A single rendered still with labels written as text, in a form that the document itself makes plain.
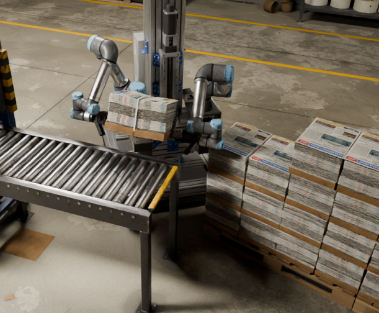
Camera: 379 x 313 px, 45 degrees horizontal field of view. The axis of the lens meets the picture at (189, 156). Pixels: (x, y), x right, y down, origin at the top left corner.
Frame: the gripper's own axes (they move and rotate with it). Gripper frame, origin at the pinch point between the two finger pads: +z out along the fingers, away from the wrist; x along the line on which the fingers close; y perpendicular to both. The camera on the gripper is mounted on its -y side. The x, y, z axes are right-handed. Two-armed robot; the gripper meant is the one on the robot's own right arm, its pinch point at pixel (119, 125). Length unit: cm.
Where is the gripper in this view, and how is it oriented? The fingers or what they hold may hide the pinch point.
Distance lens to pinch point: 308.8
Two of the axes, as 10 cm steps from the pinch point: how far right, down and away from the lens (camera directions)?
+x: 2.7, -1.7, 9.5
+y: 1.6, -9.6, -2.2
